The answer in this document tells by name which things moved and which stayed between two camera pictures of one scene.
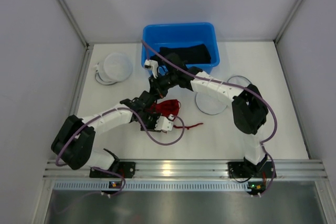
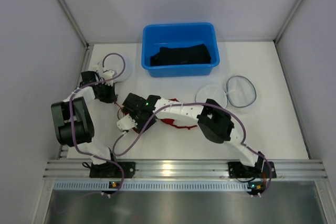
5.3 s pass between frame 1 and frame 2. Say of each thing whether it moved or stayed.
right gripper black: moved
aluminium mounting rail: stayed
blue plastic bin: stayed
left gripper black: moved
